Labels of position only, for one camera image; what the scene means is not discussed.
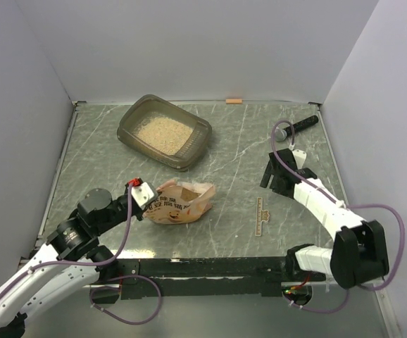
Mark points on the brown plastic litter box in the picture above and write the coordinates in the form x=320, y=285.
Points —
x=150, y=106

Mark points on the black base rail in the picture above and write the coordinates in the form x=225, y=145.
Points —
x=137, y=278

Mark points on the pink cat litter bag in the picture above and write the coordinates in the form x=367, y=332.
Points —
x=180, y=202

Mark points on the small wooden comb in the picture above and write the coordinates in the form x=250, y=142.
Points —
x=262, y=216

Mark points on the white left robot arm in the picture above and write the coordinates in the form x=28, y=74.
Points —
x=72, y=255

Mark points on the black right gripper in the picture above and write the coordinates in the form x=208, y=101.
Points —
x=265, y=179

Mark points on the black handheld microphone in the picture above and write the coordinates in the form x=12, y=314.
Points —
x=281, y=134

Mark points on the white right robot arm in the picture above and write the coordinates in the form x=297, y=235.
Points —
x=359, y=251

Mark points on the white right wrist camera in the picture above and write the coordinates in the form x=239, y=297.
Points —
x=299, y=157

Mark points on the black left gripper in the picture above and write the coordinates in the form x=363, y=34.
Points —
x=139, y=213

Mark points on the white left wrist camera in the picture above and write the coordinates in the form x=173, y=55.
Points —
x=143, y=193

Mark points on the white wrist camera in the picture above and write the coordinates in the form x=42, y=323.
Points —
x=143, y=193
x=299, y=157

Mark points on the orange tape piece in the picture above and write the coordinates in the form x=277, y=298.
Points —
x=234, y=101

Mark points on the beige cat litter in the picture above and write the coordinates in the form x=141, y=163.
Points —
x=164, y=134

